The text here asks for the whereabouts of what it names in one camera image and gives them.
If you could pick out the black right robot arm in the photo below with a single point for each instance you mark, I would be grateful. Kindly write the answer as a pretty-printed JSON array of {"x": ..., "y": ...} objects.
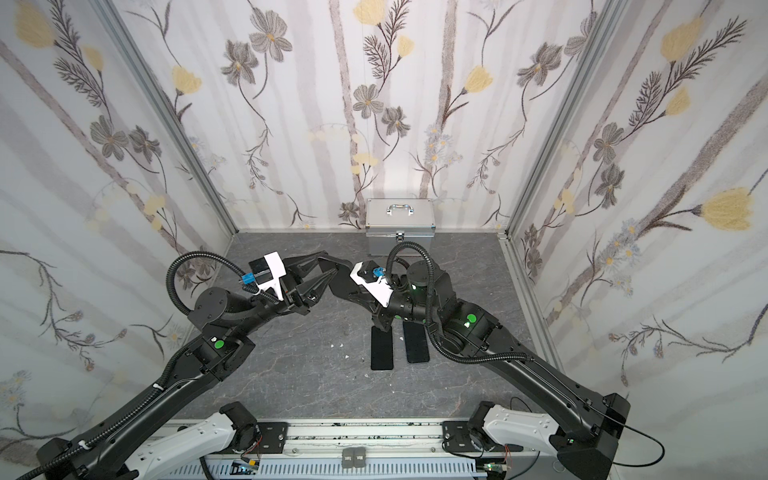
[{"x": 589, "y": 425}]

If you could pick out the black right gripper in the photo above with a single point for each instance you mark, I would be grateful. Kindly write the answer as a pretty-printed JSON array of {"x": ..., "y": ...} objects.
[{"x": 365, "y": 294}]

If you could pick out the blue phone black screen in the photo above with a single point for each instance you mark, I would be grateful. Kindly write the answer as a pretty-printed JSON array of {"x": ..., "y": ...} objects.
[{"x": 416, "y": 343}]

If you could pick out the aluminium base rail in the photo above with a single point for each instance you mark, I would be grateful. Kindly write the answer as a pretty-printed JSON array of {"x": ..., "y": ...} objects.
[{"x": 181, "y": 449}]

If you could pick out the white vented cable duct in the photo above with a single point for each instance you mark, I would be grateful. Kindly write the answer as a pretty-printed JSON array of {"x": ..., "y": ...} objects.
[{"x": 331, "y": 468}]

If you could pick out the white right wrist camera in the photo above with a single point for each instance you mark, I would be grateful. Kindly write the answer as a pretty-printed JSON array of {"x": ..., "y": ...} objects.
[{"x": 371, "y": 277}]

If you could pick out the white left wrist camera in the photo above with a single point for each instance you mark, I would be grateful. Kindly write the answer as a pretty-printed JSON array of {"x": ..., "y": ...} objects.
[{"x": 265, "y": 277}]

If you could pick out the black phone with pink edge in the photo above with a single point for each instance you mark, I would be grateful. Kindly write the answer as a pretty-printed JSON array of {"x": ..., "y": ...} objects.
[{"x": 381, "y": 351}]

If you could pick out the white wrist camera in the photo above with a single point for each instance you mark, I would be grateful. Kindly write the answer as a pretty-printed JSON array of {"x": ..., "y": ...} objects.
[
  {"x": 371, "y": 277},
  {"x": 265, "y": 277}
]

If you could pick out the silver aluminium first aid case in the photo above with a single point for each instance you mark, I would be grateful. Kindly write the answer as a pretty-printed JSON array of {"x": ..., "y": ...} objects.
[{"x": 393, "y": 221}]

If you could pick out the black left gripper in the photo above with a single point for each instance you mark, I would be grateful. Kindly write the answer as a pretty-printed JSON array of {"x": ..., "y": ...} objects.
[{"x": 294, "y": 288}]

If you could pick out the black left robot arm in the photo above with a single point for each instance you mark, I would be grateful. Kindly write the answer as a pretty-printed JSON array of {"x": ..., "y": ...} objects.
[{"x": 225, "y": 321}]

